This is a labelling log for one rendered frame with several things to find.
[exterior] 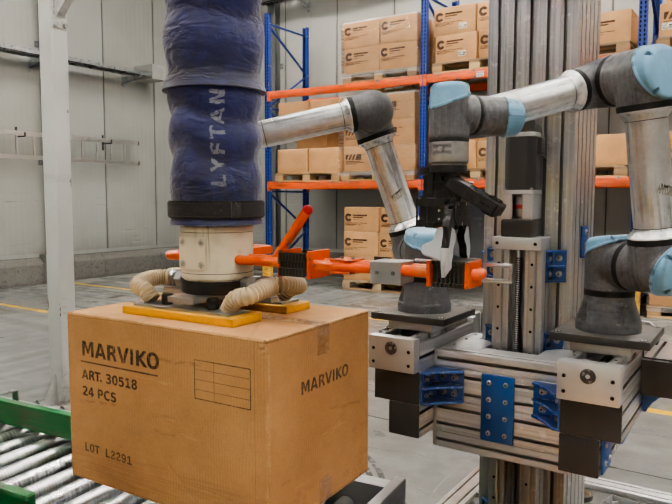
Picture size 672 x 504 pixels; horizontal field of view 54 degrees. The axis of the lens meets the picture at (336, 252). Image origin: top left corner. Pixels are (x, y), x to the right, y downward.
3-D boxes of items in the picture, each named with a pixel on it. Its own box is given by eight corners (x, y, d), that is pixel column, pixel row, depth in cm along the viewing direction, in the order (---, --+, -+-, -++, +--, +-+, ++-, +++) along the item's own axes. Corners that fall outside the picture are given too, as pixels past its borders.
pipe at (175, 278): (127, 297, 157) (127, 273, 157) (201, 285, 178) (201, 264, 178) (238, 310, 139) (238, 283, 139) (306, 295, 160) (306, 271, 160)
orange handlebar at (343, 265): (130, 260, 169) (130, 246, 169) (211, 251, 195) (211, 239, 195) (479, 286, 121) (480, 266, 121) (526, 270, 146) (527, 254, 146)
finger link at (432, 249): (420, 276, 126) (428, 230, 128) (450, 278, 122) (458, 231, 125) (414, 271, 123) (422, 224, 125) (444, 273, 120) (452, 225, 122)
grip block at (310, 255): (275, 277, 143) (274, 250, 143) (301, 272, 151) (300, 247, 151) (307, 279, 139) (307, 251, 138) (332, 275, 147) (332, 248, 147)
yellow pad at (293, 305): (180, 302, 172) (179, 283, 171) (207, 297, 180) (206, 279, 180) (286, 315, 154) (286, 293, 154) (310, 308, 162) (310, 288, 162)
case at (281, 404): (71, 474, 161) (66, 311, 158) (189, 426, 195) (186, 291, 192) (269, 542, 130) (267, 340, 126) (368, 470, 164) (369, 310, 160)
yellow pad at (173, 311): (121, 313, 156) (121, 292, 155) (153, 307, 164) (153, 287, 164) (232, 329, 138) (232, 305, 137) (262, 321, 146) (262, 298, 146)
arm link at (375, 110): (404, 123, 180) (226, 162, 175) (396, 127, 190) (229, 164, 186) (395, 80, 178) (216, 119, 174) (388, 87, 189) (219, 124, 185)
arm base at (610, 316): (583, 320, 173) (584, 283, 172) (646, 327, 164) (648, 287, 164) (568, 330, 160) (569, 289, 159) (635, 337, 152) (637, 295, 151)
